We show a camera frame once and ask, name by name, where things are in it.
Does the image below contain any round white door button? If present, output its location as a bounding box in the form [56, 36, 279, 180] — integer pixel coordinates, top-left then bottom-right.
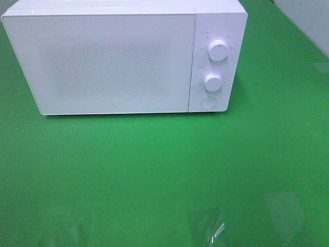
[201, 97, 216, 109]

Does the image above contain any white microwave knob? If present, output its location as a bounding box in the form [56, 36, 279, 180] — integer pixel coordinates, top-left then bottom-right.
[204, 73, 223, 92]
[208, 37, 229, 62]

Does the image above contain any white microwave oven body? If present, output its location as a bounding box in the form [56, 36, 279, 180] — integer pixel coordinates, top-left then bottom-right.
[1, 1, 248, 113]

